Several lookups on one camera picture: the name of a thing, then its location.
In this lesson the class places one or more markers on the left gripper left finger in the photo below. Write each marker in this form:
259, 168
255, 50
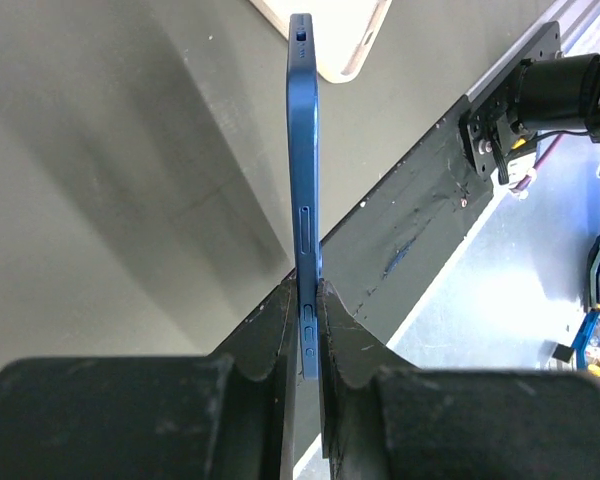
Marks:
225, 415

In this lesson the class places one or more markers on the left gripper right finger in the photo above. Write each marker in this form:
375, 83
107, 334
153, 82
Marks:
384, 418

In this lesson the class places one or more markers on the blue phone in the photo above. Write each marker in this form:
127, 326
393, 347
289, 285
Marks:
302, 115

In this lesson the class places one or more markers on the beige phone case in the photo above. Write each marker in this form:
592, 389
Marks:
344, 30

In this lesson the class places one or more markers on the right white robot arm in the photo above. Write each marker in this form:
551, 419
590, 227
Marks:
536, 97

